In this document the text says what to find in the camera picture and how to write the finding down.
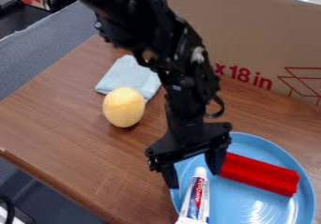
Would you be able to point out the red plastic block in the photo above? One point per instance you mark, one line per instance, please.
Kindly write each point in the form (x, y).
(260, 174)

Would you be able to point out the grey fabric partition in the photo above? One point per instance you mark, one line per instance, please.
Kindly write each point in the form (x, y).
(31, 50)

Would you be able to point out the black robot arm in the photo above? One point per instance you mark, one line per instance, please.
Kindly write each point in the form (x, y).
(165, 45)

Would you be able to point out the cardboard box with red print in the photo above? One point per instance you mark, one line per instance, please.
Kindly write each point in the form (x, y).
(264, 42)

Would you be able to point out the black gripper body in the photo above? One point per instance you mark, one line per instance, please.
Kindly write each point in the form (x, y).
(190, 136)

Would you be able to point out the white toothpaste tube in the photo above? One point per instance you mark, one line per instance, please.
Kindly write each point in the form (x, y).
(196, 206)

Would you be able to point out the yellow lemon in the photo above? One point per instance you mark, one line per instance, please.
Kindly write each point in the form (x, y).
(124, 107)

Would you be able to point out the blue plate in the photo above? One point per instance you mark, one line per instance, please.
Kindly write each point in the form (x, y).
(241, 204)

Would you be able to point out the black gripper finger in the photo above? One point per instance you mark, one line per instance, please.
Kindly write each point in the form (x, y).
(215, 156)
(169, 174)

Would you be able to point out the light blue folded cloth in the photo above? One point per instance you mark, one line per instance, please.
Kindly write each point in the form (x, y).
(128, 74)

